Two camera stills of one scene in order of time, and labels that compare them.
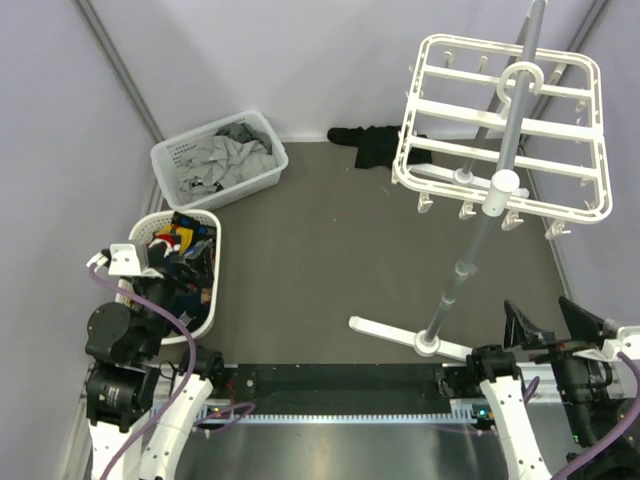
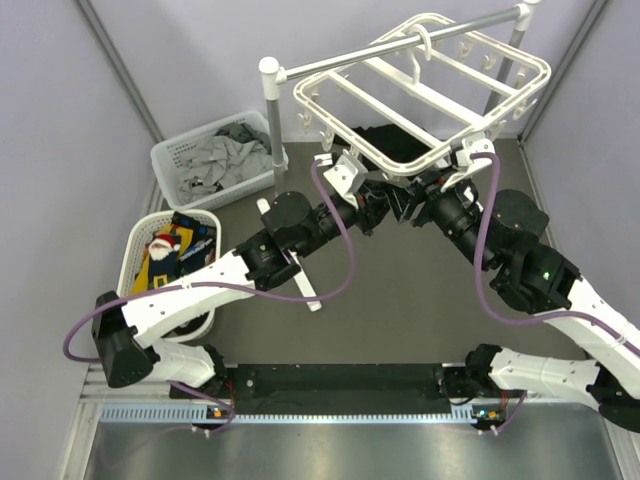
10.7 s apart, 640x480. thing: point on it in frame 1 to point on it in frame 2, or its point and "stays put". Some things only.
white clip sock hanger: x=505 y=131 to x=406 y=100
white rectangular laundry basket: x=218 y=161 stays put
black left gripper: x=161 y=279 to x=373 y=205
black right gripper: x=583 y=327 to x=420 y=192
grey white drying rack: x=501 y=198 to x=440 y=30
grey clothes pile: x=237 y=152 stays put
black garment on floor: x=377 y=146 stays put
